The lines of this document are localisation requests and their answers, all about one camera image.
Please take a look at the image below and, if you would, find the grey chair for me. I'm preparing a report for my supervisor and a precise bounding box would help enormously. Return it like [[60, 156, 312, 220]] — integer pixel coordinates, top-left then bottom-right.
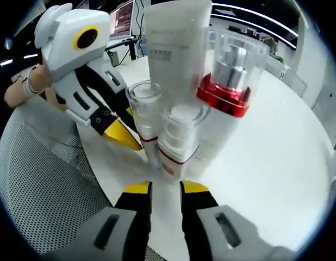
[[276, 64, 308, 97]]

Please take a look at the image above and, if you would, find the white mesh office chair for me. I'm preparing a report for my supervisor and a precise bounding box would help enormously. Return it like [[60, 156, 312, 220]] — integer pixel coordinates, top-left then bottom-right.
[[0, 97, 160, 261]]

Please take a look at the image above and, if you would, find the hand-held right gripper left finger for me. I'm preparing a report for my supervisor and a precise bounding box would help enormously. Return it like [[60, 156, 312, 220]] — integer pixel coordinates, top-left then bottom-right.
[[45, 181, 153, 261]]

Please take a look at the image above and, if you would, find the ceiling light strip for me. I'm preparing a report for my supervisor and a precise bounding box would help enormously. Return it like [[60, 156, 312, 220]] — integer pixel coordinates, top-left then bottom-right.
[[213, 9, 298, 35]]

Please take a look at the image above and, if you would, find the computer monitor on stand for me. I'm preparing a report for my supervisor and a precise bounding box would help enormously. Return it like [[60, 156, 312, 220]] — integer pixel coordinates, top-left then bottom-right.
[[109, 0, 136, 38]]

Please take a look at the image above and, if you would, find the large red-collared skincare bottle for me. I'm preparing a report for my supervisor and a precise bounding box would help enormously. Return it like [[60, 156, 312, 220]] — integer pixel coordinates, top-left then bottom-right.
[[194, 28, 269, 177]]

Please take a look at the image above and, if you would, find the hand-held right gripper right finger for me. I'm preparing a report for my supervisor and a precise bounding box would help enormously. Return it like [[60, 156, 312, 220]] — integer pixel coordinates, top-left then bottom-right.
[[179, 181, 296, 261]]

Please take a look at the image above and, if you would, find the person's left hand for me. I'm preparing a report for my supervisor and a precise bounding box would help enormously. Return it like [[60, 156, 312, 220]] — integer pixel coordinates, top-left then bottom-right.
[[35, 63, 66, 111]]

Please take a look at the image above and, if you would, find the white wristwatch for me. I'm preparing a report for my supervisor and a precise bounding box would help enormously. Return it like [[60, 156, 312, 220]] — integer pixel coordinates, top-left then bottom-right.
[[22, 66, 46, 96]]

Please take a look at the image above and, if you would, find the white laptop stand table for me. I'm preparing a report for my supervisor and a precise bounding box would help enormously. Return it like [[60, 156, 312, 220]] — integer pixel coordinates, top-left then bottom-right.
[[104, 34, 148, 68]]

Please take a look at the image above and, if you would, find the small white skincare bottle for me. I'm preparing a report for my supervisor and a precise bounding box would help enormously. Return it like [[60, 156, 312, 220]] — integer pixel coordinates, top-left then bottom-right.
[[156, 102, 211, 186], [125, 80, 164, 170]]

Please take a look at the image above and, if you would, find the white skincare tube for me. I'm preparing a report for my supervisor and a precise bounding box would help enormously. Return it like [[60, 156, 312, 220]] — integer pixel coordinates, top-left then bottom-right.
[[144, 0, 213, 115]]

